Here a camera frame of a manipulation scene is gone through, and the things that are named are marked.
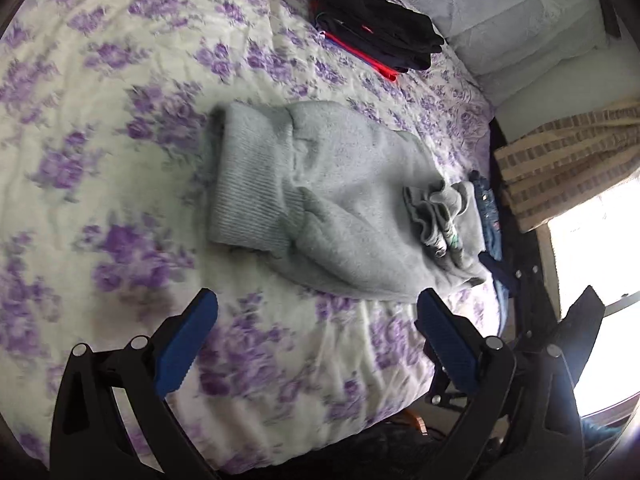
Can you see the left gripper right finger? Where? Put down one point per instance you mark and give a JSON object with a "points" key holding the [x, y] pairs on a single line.
{"points": [[520, 419]]}

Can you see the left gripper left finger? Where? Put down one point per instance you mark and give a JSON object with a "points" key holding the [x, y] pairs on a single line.
{"points": [[89, 440]]}

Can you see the grey sweatpants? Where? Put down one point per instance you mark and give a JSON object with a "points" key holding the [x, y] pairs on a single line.
{"points": [[336, 202]]}

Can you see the folded black red clothing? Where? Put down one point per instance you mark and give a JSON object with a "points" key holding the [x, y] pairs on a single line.
{"points": [[387, 36]]}

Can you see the blue denim jeans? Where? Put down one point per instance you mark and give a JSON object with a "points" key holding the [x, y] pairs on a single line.
{"points": [[502, 272]]}

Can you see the beige checked curtain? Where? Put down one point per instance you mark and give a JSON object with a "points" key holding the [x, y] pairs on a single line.
{"points": [[566, 162]]}

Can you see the purple floral bedspread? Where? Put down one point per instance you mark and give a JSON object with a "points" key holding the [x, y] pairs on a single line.
{"points": [[103, 178]]}

